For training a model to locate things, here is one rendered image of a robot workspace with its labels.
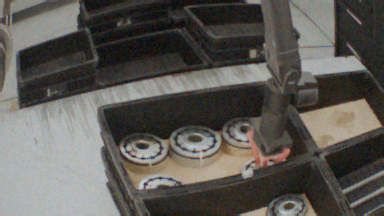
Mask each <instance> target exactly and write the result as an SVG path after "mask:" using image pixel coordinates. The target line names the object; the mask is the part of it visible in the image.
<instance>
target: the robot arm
mask: <svg viewBox="0 0 384 216"><path fill-rule="evenodd" d="M13 1H16V0H5V1H4V2H5V3H4V13H3V14H4V15H3V16H4V17H5V16H7V15H10V4H11V2H13ZM260 4H261V6H262V12H263V20H264V27H265V43H264V44H263V47H264V49H265V59H266V63H267V65H266V68H267V69H268V71H269V72H270V75H271V77H269V78H267V81H266V86H265V90H266V92H265V97H264V102H263V107H262V117H259V118H252V119H250V120H249V124H248V125H252V127H253V128H254V129H253V131H248V132H247V136H248V139H249V143H250V146H251V149H252V153H253V156H254V158H255V159H254V161H255V164H257V163H261V164H262V165H261V167H265V166H267V162H268V161H269V159H272V158H275V157H277V156H278V157H277V159H276V160H275V162H274V163H277V162H282V161H283V160H284V158H285V157H286V156H287V155H288V154H289V150H290V149H288V148H291V145H292V139H291V138H290V136H289V135H288V132H287V131H286V130H285V128H286V123H287V119H288V110H289V106H290V103H291V105H292V106H293V107H294V108H296V107H301V106H306V105H315V104H316V103H317V102H316V101H317V100H318V91H317V87H318V82H317V81H316V79H315V78H314V76H313V75H312V73H311V72H305V71H302V61H301V58H300V57H299V51H298V43H297V40H296V38H295V35H294V28H293V22H292V16H291V10H290V4H289V0H260ZM256 146H257V147H256ZM283 146H284V147H283ZM257 148H259V151H260V157H259V155H258V149H257Z"/></svg>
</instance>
